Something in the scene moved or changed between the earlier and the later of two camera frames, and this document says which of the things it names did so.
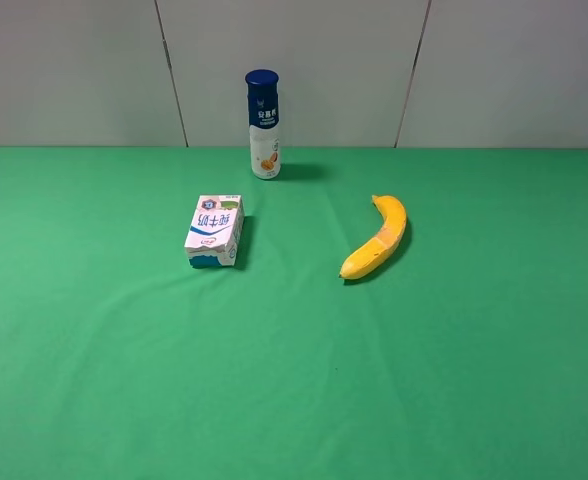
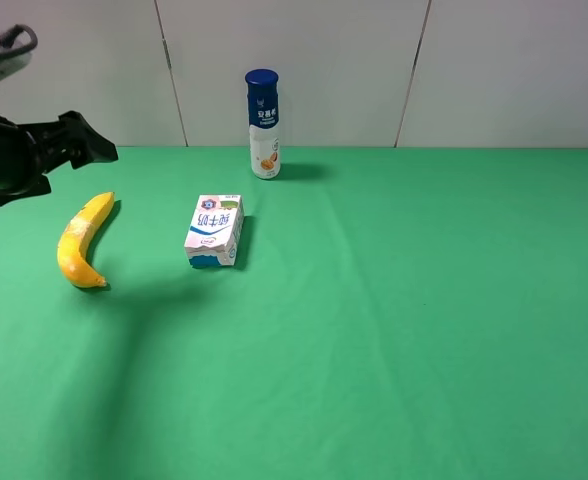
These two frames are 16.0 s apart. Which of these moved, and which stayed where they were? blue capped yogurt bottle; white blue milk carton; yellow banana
Moved: yellow banana
Stayed: white blue milk carton; blue capped yogurt bottle
